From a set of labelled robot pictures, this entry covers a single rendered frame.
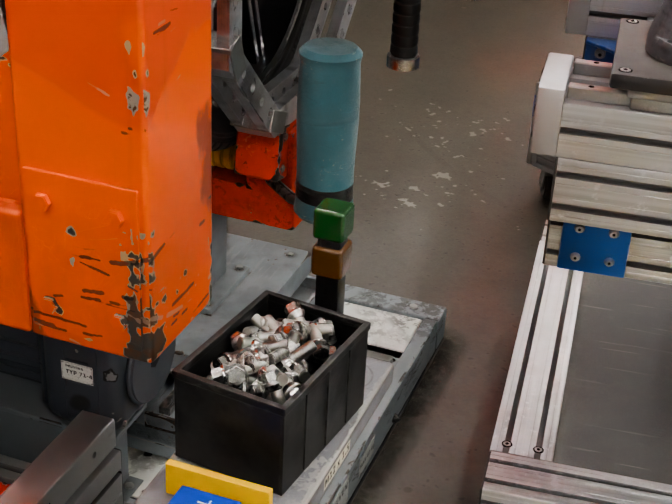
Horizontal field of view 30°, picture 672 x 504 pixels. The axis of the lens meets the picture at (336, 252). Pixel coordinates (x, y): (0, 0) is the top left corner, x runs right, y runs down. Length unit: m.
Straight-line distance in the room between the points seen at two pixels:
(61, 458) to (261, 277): 0.77
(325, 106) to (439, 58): 2.21
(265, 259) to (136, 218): 0.93
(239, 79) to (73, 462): 0.55
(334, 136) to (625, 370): 0.64
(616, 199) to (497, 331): 0.94
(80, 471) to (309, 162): 0.55
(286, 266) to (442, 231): 0.72
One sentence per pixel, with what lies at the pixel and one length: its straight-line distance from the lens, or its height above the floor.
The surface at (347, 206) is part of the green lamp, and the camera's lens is 1.48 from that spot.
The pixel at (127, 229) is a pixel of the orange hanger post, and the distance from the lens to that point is 1.36.
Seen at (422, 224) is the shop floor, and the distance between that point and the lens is 2.90.
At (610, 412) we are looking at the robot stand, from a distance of 1.98.
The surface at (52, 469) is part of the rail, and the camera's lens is 1.51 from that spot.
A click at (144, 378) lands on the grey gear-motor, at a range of 1.80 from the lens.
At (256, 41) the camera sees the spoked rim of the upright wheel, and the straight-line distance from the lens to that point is 2.01.
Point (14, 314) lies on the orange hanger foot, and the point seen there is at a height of 0.54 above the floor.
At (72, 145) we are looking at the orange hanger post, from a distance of 1.36.
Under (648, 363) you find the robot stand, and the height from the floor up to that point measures 0.21.
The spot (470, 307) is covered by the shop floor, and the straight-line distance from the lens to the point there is 2.59.
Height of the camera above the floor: 1.33
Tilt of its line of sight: 29 degrees down
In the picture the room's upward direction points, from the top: 3 degrees clockwise
